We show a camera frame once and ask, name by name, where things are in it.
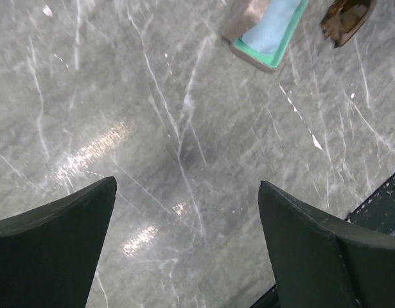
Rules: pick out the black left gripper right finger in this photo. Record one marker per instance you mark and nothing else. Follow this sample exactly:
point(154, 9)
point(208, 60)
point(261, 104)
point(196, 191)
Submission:
point(319, 260)

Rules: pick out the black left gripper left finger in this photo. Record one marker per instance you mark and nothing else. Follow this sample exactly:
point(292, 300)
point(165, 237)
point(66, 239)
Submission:
point(49, 255)

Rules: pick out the light blue cleaning cloth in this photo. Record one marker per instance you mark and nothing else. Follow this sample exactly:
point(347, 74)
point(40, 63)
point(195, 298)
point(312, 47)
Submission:
point(266, 36)

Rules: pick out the brown tortoise sunglasses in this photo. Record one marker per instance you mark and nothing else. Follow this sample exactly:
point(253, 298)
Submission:
point(344, 18)

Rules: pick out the grey-brown glasses case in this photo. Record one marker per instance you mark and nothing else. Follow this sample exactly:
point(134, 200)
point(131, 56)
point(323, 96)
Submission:
point(244, 16)

